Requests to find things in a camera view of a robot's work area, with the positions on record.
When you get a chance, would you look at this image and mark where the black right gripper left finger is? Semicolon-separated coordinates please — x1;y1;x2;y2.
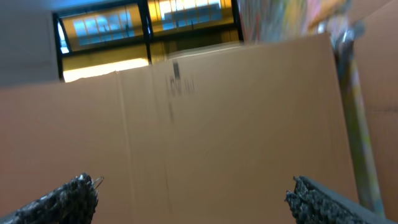
1;173;104;224

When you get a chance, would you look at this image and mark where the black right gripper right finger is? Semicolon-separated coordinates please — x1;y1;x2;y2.
284;176;394;224

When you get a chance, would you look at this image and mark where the grey metal pole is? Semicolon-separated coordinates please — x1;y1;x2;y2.
333;21;385;218

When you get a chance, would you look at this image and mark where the brown cardboard wall panel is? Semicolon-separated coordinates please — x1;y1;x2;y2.
1;1;387;223

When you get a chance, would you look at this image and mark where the window with black frame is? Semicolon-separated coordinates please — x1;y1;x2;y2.
52;0;244;82

